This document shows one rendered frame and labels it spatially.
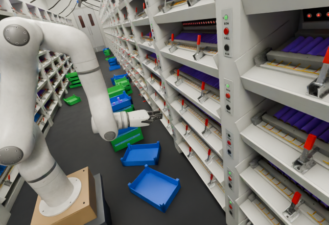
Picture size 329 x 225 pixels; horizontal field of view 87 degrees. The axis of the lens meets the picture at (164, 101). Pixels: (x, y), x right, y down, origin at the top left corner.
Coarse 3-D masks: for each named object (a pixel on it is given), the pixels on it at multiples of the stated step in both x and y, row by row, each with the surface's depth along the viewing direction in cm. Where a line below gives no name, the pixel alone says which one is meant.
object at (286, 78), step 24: (288, 24) 46; (312, 24) 42; (264, 48) 46; (288, 48) 42; (312, 48) 39; (240, 72) 46; (264, 72) 43; (288, 72) 39; (312, 72) 35; (264, 96) 43; (288, 96) 36; (312, 96) 32
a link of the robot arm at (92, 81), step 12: (84, 72) 65; (96, 72) 68; (84, 84) 68; (96, 84) 69; (96, 96) 70; (108, 96) 73; (96, 108) 69; (108, 108) 70; (96, 120) 68; (108, 120) 69; (108, 132) 71
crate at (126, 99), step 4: (124, 92) 168; (116, 96) 167; (120, 96) 169; (124, 96) 170; (128, 96) 153; (112, 100) 166; (116, 100) 168; (124, 100) 166; (128, 100) 153; (112, 104) 164; (116, 104) 149; (120, 104) 151; (124, 104) 152; (128, 104) 154; (112, 108) 148; (116, 108) 150; (120, 108) 152
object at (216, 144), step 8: (176, 96) 122; (176, 104) 120; (184, 104) 115; (192, 112) 104; (192, 120) 99; (200, 120) 96; (192, 128) 99; (200, 128) 92; (200, 136) 93; (208, 136) 85; (216, 136) 82; (208, 144) 86; (216, 144) 79; (216, 152) 78
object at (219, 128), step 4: (180, 96) 120; (180, 100) 119; (184, 100) 114; (188, 104) 109; (192, 108) 104; (196, 108) 102; (196, 112) 101; (200, 112) 97; (204, 116) 93; (208, 120) 89; (212, 124) 86; (216, 124) 84; (216, 128) 83; (220, 128) 81; (220, 132) 81
